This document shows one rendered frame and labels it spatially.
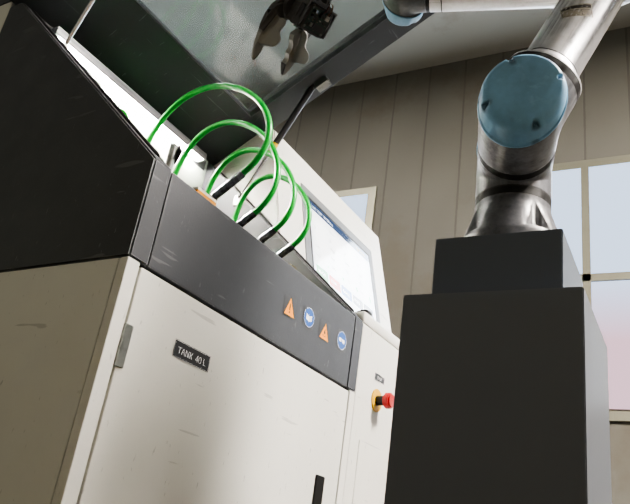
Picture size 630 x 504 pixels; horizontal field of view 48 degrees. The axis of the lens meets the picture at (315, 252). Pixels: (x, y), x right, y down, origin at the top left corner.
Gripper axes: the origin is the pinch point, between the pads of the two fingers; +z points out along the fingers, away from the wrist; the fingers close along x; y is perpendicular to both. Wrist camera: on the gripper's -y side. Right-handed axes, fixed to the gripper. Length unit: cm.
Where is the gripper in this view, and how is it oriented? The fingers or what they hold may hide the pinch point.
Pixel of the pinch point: (268, 60)
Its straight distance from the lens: 141.4
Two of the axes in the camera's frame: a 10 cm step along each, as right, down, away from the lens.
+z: -5.0, 8.3, 2.6
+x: 6.7, 1.9, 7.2
